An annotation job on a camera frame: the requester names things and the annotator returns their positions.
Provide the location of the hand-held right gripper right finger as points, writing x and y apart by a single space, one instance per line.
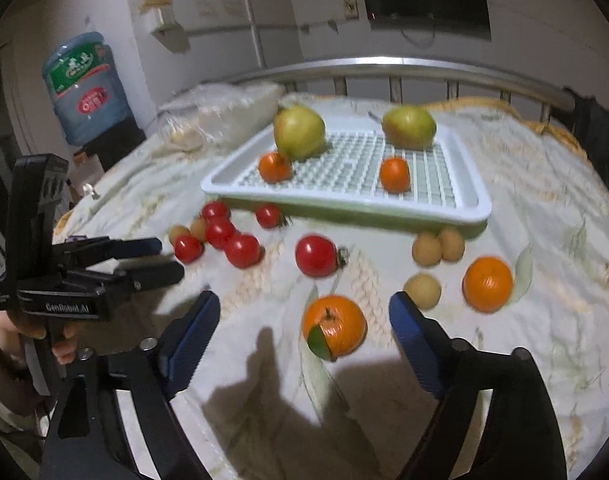
414 345

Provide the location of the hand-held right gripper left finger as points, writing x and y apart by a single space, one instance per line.
194 345

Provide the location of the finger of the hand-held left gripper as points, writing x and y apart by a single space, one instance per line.
154 272
134 248

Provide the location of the red cherry tomato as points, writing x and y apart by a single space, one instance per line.
220 232
242 250
216 210
269 215
188 248
316 256

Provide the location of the orange with green leaf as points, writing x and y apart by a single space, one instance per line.
334 326

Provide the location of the large orange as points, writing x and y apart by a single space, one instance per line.
487 284

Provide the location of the white slotted plastic tray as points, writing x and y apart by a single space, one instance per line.
344 170

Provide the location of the person's left hand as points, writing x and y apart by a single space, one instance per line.
64 347

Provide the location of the black water dispenser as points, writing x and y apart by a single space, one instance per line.
117 142

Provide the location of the blue water jug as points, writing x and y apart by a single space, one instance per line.
84 90

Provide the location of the small orange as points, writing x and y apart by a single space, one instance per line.
275 167
395 175

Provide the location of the clear plastic bag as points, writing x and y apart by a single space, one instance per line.
224 110

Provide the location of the yellow-green pear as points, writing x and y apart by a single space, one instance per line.
409 127
299 132

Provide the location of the dark cloth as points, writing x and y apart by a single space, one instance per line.
599 135

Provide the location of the white wall switch box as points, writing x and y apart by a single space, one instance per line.
162 15

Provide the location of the white vertical wall pipe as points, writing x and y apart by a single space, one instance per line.
252 10

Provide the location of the metal bed rail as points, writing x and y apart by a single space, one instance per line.
384 64

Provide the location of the wall socket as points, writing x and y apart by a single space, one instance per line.
352 5

